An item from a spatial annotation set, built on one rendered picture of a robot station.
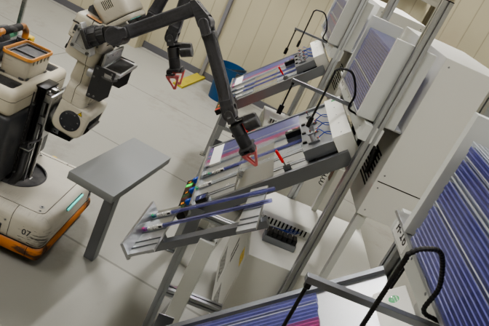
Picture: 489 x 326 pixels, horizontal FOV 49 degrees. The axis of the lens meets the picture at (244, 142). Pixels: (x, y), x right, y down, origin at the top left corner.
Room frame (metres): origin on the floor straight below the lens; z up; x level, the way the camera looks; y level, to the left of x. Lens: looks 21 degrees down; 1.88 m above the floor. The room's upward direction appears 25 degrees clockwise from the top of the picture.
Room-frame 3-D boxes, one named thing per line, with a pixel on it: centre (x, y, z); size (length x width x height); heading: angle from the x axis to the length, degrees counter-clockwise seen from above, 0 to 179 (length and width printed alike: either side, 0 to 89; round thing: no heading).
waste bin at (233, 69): (5.70, 0.45, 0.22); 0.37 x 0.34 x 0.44; 89
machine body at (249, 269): (2.40, -0.51, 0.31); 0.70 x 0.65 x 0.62; 5
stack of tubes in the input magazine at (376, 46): (2.33, -0.39, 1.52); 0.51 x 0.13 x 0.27; 5
